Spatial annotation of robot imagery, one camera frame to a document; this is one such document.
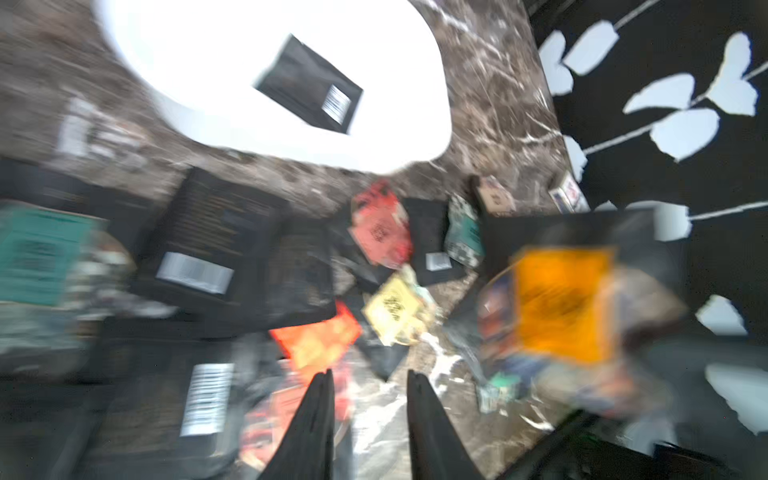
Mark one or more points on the teal tea bag left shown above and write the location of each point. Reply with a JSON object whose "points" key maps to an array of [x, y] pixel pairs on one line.
{"points": [[54, 266]]}

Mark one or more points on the playing card box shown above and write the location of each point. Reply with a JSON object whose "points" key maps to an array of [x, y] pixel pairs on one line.
{"points": [[567, 195]]}

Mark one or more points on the yellow oolong tea bag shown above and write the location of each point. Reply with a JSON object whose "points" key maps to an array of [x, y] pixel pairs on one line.
{"points": [[401, 310]]}

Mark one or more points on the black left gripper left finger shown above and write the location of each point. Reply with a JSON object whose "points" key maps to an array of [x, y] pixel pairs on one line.
{"points": [[307, 449]]}

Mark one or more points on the green jasmine tea bag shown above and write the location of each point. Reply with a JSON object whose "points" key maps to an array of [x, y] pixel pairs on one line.
{"points": [[463, 241]]}

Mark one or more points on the black tea bag barcode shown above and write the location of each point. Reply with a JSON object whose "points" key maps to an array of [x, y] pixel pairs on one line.
{"points": [[428, 223]]}

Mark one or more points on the large black tea bag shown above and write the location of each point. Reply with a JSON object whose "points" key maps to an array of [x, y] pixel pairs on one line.
{"points": [[208, 253]]}

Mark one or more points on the beige tea bag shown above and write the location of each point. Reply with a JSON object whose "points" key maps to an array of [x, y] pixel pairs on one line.
{"points": [[492, 197]]}

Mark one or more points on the orange red foil tea bag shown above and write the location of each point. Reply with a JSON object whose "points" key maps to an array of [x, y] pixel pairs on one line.
{"points": [[316, 347]]}

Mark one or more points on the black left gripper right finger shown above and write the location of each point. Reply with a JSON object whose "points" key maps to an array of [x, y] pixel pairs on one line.
{"points": [[436, 451]]}

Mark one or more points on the orange label tea bag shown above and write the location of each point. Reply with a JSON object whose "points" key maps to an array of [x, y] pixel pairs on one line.
{"points": [[569, 323]]}

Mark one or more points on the pink red tea bag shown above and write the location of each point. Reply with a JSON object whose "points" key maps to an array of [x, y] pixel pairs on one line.
{"points": [[380, 226]]}

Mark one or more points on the white storage box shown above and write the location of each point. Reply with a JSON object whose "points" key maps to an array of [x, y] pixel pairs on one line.
{"points": [[200, 62]]}

